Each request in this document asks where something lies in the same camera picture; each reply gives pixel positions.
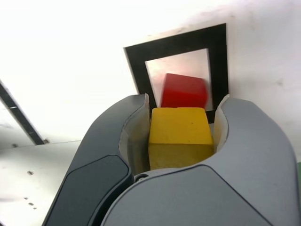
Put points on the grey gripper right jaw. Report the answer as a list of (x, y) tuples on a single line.
[(211, 200)]

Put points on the red cube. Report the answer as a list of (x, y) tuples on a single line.
[(183, 91)]

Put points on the black tape strip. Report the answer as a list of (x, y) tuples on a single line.
[(21, 116)]

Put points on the black tape square outline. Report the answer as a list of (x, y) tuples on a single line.
[(138, 70)]

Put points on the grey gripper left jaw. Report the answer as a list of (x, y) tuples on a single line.
[(98, 164)]

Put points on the yellow cube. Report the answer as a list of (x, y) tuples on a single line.
[(178, 127)]

